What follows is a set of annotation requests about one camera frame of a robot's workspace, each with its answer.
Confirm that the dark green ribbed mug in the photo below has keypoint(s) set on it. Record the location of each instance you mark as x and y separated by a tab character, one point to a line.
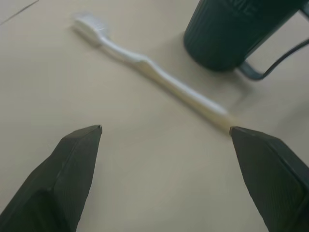
224	33

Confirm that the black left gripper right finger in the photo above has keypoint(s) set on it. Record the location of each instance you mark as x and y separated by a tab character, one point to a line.
272	174

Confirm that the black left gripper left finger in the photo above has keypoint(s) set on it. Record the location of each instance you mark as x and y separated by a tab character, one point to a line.
55	183

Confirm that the white toothbrush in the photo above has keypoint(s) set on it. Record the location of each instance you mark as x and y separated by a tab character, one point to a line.
154	68

